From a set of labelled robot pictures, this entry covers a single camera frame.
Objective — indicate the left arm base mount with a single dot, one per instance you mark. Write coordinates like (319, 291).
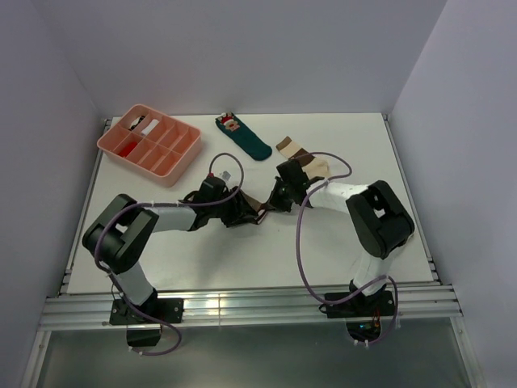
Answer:
(145, 322)

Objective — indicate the pink divided organizer tray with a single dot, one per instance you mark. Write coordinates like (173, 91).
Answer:
(163, 156)

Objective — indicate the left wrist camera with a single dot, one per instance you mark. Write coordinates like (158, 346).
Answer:
(224, 175)

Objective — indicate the red rolled item in tray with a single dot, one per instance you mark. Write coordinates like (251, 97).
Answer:
(126, 151)

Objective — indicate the striped beige brown sock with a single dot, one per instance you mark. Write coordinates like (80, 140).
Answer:
(311, 165)

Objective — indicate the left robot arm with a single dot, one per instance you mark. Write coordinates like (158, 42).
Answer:
(122, 230)

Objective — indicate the aluminium front rail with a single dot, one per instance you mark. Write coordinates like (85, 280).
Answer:
(241, 308)

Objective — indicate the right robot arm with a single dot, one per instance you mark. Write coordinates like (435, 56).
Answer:
(382, 224)

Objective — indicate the white rolled item in tray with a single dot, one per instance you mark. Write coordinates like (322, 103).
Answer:
(149, 127)

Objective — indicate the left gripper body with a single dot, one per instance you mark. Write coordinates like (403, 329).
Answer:
(226, 211)

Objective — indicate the black item in tray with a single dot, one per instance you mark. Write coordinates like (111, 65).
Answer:
(136, 123)

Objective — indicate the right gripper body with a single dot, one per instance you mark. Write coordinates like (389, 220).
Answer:
(286, 189)

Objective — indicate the dark green Christmas sock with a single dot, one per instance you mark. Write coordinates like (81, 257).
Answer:
(238, 132)

